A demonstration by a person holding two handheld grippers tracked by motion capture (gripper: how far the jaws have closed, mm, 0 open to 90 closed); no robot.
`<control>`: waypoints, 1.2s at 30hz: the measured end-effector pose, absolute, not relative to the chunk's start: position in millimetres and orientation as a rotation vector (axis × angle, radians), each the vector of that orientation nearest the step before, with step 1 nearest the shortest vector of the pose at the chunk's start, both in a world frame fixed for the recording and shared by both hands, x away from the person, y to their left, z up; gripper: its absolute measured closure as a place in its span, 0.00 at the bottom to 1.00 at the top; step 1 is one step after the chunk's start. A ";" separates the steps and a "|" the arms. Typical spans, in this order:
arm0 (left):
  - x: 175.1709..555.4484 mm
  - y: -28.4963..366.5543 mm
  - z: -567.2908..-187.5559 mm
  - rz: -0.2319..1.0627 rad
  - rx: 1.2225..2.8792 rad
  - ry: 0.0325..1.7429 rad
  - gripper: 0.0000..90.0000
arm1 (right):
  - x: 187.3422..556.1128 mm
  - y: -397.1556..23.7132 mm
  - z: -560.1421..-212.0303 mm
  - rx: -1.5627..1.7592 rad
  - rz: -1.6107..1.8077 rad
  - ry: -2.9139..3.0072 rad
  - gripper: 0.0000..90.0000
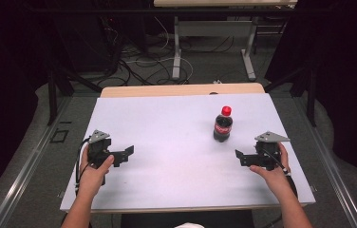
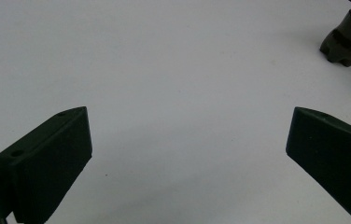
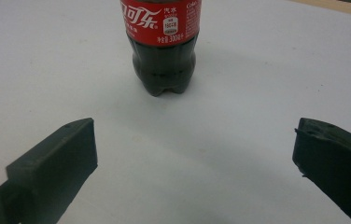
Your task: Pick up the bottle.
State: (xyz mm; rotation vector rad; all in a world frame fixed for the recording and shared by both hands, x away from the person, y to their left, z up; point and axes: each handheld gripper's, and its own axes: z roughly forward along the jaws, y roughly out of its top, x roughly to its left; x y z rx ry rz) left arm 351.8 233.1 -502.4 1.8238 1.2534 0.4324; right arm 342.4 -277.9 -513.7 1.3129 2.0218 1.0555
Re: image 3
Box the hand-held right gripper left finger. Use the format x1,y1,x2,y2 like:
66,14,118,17
0,117,99,224

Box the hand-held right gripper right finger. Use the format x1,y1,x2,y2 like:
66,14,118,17
291,117,351,224

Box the cola bottle with red label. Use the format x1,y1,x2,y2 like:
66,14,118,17
119,0,203,97

